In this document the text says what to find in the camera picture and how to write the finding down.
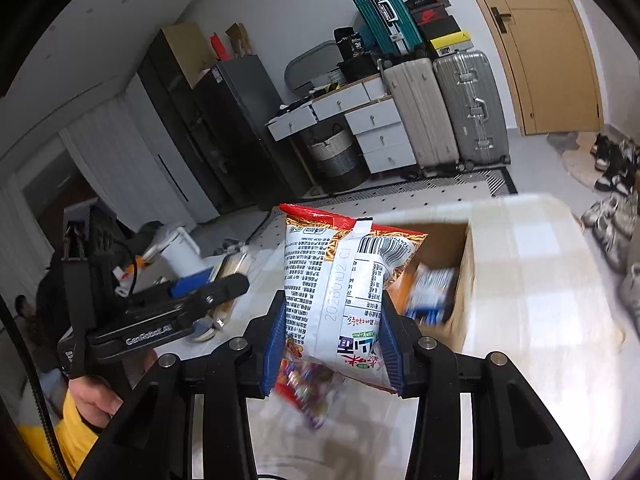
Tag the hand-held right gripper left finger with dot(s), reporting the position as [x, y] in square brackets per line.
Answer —
[275, 345]

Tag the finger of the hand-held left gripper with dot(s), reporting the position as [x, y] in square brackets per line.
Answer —
[220, 295]

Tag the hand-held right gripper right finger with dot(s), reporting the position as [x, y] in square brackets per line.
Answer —
[392, 355]

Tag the clear bread packet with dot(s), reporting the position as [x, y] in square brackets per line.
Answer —
[232, 265]

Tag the purple candy bag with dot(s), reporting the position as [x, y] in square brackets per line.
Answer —
[310, 390]

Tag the blue snack packet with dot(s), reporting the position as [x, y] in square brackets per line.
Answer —
[430, 290]

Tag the white red snack bag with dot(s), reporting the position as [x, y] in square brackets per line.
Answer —
[325, 280]

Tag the brown cardboard box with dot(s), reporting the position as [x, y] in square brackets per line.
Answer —
[462, 285]

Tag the person's left forearm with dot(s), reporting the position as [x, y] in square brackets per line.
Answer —
[55, 445]

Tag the person's left hand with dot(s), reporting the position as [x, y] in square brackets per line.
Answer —
[95, 402]

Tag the white jug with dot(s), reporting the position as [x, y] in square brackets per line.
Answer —
[182, 255]

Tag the black refrigerator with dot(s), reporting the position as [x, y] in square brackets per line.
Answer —
[240, 125]

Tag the woven laundry basket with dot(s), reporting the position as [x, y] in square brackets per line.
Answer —
[337, 165]

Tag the black patterned rug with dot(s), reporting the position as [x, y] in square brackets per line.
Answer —
[450, 185]

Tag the dark tall cabinet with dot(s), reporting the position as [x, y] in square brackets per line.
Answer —
[170, 110]

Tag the white drawer cabinet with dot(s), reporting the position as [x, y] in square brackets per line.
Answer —
[380, 140]

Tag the beige suitcase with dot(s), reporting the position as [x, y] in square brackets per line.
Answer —
[420, 115]

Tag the grey oval mirror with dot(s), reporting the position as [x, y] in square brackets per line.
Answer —
[310, 67]

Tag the plain tan carton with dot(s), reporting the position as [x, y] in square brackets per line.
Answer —
[190, 50]

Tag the silver suitcase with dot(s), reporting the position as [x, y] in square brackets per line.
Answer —
[470, 110]

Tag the row of shoes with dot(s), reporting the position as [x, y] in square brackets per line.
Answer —
[615, 210]

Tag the round beige floor mat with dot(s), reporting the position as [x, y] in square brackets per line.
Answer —
[575, 160]

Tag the yellow black shoebox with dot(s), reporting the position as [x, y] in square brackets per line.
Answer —
[450, 42]

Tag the teal suitcase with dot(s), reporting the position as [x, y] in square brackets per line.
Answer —
[385, 15]

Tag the wooden door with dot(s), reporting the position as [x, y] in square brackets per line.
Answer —
[545, 60]

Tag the black red shoebox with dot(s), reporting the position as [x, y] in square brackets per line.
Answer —
[430, 16]

